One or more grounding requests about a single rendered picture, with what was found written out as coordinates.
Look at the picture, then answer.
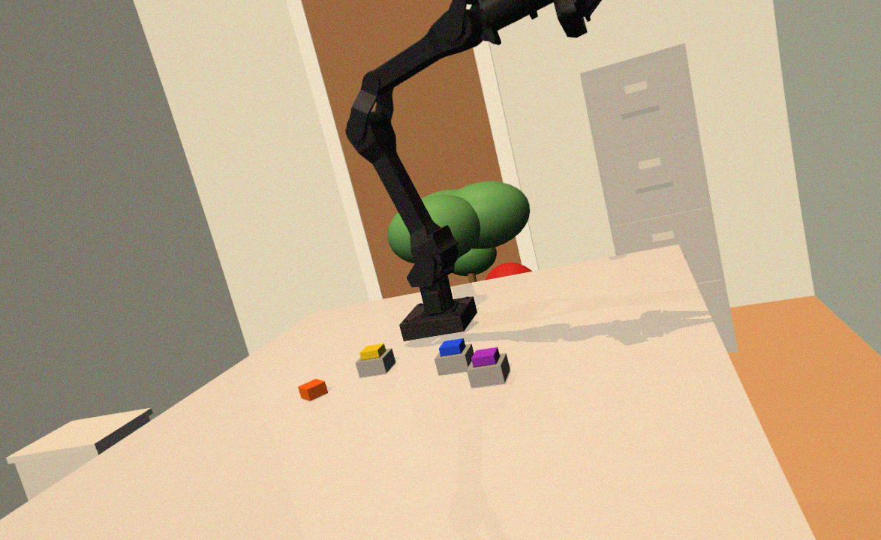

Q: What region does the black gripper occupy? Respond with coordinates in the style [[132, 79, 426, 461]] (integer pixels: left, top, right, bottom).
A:
[[513, 0, 602, 38]]

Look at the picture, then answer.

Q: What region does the purple button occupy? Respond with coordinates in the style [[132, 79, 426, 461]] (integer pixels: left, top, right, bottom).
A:
[[467, 347, 510, 388]]

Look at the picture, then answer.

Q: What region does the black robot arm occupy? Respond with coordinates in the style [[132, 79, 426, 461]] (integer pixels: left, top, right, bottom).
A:
[[345, 0, 523, 318]]

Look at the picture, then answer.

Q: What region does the orange block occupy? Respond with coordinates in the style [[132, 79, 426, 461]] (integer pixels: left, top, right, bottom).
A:
[[299, 379, 328, 401]]

